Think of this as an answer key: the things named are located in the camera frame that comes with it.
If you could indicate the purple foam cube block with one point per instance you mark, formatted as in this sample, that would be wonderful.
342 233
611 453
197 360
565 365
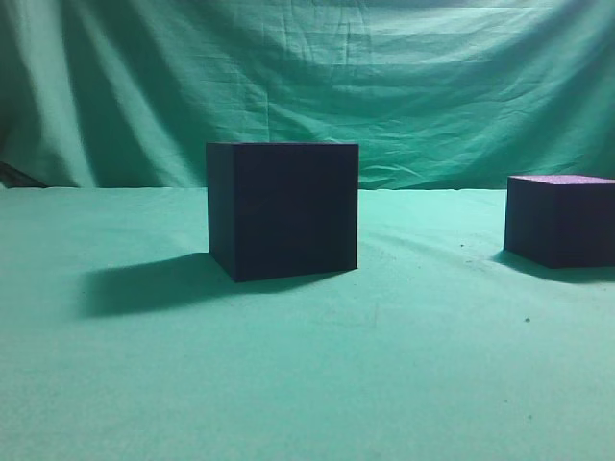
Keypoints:
560 221

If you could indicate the dark cube groove box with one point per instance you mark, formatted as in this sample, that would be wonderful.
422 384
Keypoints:
278 210

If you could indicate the green cloth backdrop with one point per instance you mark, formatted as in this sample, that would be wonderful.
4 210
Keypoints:
437 94

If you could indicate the green table cloth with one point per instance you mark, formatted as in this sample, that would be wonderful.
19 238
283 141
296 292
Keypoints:
121 338

